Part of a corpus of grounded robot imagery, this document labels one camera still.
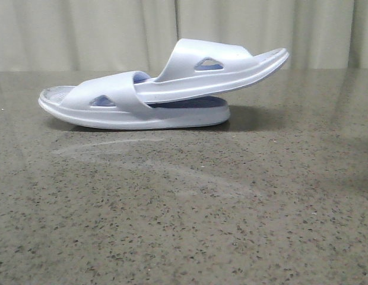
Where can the light blue slipper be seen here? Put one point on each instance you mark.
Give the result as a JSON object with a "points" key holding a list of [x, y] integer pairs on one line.
{"points": [[199, 68], [113, 102]]}

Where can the beige curtain backdrop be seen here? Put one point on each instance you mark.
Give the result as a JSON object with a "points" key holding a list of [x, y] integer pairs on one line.
{"points": [[140, 35]]}

